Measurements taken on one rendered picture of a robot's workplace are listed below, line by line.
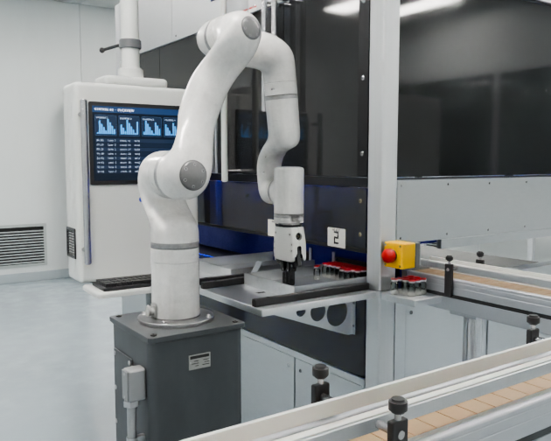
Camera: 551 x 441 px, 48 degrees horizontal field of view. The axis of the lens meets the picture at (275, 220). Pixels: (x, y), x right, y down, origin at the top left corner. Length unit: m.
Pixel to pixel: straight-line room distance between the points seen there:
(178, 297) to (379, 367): 0.67
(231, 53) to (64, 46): 5.74
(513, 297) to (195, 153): 0.87
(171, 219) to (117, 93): 1.03
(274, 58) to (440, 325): 0.98
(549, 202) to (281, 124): 1.16
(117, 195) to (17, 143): 4.60
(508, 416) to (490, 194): 1.37
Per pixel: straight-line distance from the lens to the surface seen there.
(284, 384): 2.31
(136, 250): 2.51
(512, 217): 2.29
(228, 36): 1.56
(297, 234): 1.73
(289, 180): 1.71
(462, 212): 2.08
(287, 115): 1.70
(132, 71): 2.56
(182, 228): 1.52
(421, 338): 2.02
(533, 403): 0.94
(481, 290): 1.74
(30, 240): 7.07
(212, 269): 2.10
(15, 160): 7.01
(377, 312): 1.86
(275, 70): 1.70
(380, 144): 1.81
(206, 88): 1.57
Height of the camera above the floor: 1.25
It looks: 5 degrees down
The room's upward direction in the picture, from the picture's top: straight up
